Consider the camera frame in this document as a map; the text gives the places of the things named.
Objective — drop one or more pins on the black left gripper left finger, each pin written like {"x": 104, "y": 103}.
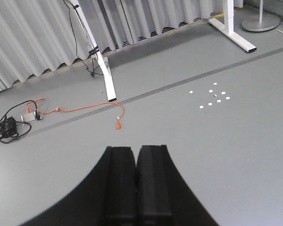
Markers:
{"x": 105, "y": 197}

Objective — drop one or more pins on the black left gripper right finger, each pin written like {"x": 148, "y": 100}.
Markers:
{"x": 163, "y": 196}

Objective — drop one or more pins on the silver metal box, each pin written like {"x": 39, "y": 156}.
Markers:
{"x": 29, "y": 117}

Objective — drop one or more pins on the black power adapter brick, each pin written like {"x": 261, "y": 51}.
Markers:
{"x": 8, "y": 128}

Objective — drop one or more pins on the grey pleated curtain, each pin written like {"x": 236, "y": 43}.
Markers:
{"x": 40, "y": 35}

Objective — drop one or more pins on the white table leg foot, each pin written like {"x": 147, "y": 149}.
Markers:
{"x": 227, "y": 28}

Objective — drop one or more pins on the round grey stand base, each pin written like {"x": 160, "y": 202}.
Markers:
{"x": 261, "y": 22}

